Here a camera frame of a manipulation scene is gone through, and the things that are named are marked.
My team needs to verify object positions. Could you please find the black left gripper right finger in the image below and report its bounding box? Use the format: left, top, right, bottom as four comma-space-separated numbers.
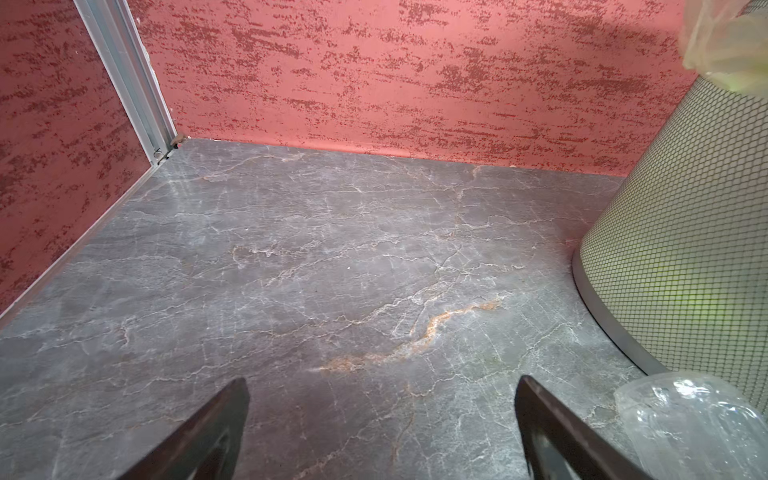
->
514, 375, 649, 479

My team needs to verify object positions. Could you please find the clear crushed plastic bottle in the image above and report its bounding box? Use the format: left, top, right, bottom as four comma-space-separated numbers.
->
614, 372, 767, 479

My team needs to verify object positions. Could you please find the clear green bin liner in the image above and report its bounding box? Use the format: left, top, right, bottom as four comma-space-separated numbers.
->
678, 0, 767, 99

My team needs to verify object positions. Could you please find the aluminium left corner post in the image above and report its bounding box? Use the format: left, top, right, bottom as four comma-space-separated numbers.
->
74, 0, 179, 167

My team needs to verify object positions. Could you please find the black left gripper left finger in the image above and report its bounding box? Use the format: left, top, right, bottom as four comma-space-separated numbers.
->
121, 377, 250, 479

